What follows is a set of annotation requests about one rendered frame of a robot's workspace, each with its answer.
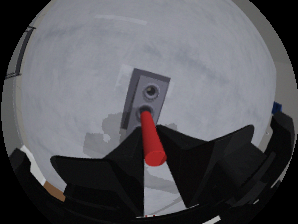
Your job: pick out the red peg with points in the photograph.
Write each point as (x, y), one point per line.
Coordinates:
(154, 154)

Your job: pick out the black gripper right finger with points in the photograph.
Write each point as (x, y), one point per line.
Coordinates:
(191, 160)

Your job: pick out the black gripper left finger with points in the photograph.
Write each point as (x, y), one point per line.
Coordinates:
(121, 171)

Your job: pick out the grey plate with holes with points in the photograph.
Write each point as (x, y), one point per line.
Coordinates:
(152, 100)

